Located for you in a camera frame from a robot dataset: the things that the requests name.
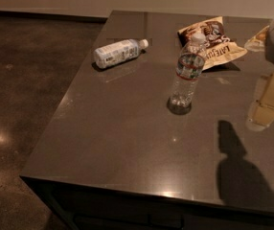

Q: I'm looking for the white labelled lying bottle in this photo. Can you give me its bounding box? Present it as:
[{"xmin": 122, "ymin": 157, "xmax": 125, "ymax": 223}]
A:
[{"xmin": 94, "ymin": 39, "xmax": 148, "ymax": 69}]

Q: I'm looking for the dark wall baseboard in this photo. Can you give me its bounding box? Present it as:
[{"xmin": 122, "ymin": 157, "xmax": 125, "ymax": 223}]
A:
[{"xmin": 0, "ymin": 11, "xmax": 108, "ymax": 24}]

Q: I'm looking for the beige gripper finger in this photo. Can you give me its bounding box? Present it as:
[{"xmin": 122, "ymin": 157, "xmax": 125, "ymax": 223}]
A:
[
  {"xmin": 244, "ymin": 26, "xmax": 269, "ymax": 52},
  {"xmin": 246, "ymin": 71, "xmax": 274, "ymax": 131}
]

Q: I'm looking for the brown chip bag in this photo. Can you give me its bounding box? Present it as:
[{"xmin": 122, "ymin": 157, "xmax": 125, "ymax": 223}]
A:
[{"xmin": 177, "ymin": 16, "xmax": 247, "ymax": 70}]

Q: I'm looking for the dark countertop cabinet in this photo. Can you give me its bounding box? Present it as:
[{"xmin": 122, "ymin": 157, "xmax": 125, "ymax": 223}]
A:
[{"xmin": 21, "ymin": 11, "xmax": 274, "ymax": 230}]

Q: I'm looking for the clear plastic water bottle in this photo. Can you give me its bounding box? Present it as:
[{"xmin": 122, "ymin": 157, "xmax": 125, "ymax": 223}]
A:
[{"xmin": 168, "ymin": 33, "xmax": 206, "ymax": 115}]

